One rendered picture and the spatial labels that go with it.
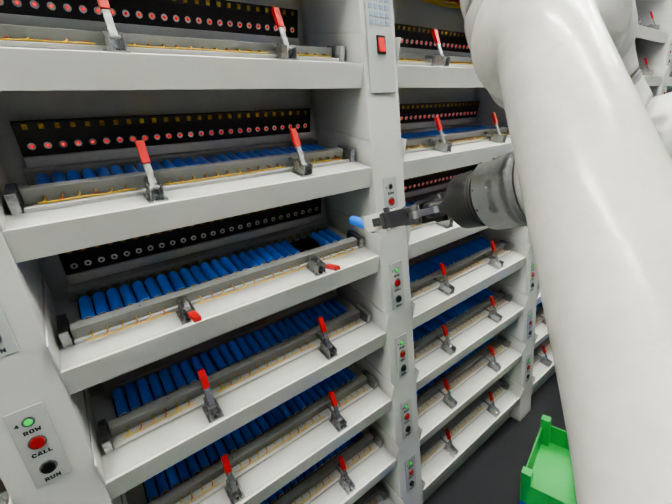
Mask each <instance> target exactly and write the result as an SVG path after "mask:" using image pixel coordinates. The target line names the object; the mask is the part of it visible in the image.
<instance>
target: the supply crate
mask: <svg viewBox="0 0 672 504"><path fill-rule="evenodd" d="M551 419H552V418H551V417H549V416H546V415H542V418H541V426H540V429H539V432H538V435H537V438H536V440H535V443H534V446H533V448H532V451H531V454H530V457H529V459H528V462H527V465H526V467H525V466H523V468H522V471H521V483H520V500H521V501H523V502H525V503H527V504H577V499H576V492H575V484H574V477H573V469H572V463H571V457H570V450H569V444H568V438H567V432H566V431H565V430H563V429H560V428H557V427H555V426H552V425H551Z"/></svg>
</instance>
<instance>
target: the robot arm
mask: <svg viewBox="0 0 672 504"><path fill-rule="evenodd" d="M460 7H461V11H462V15H463V18H464V21H465V24H464V30H465V36H466V40H467V43H468V46H469V49H470V52H471V56H472V62H473V66H474V69H475V72H476V74H477V76H478V78H479V80H480V81H481V83H482V84H483V86H484V87H485V88H486V89H487V90H488V92H489V94H490V95H491V97H492V99H493V100H494V101H495V102H496V103H497V105H499V106H500V107H502V108H504V110H505V113H506V118H507V123H508V128H509V133H510V138H511V144H512V149H513V151H512V152H509V153H506V154H503V155H500V156H498V157H496V158H492V160H490V161H487V162H484V163H482V162H480V164H478V166H477V167H476V169H474V170H471V171H468V172H465V173H461V174H458V175H456V176H454V177H453V178H452V179H451V181H450V182H449V184H448V187H447V190H446V192H442V193H439V194H435V195H431V196H430V197H429V198H427V199H423V200H419V201H417V202H416V203H415V204H413V205H411V206H408V207H407V206H404V207H403V208H401V209H400V208H399V207H397V208H393V209H390V210H389V207H387V208H383V211H382V212H378V213H374V214H371V215H367V216H363V217H362V221H363V225H364V228H365V232H366V233H367V232H372V231H377V230H382V229H388V228H392V227H398V226H404V225H405V226H408V225H412V224H416V225H417V224H419V223H427V222H432V221H435V222H441V221H446V220H449V219H448V218H452V219H453V221H454V222H455V223H456V224H457V225H459V226H460V227H462V228H467V229H469V228H476V227H482V226H487V227H489V228H491V229H495V230H500V229H507V228H514V227H521V226H528V231H529V237H530V242H531V247H532V252H533V257H534V263H535V268H536V273H537V278H538V283H539V288H540V294H541V299H542V304H543V309H544V314H545V319H546V325H547V330H548V335H549V340H550V345H551V350H552V355H553V361H554V366H555V371H556V376H557V382H558V387H559V392H560V398H561V403H562V409H563V415H564V420H565V426H566V432H567V438H568V444H569V450H570V457H571V463H572V469H573V477H574V484H575V492H576V499H577V504H672V92H670V93H667V94H663V95H660V96H656V97H654V96H653V93H652V91H651V89H650V88H649V86H648V85H647V83H646V81H645V79H644V77H643V75H642V72H641V70H640V67H639V63H638V58H637V53H636V47H635V38H636V35H637V31H638V16H637V9H636V3H635V0H460Z"/></svg>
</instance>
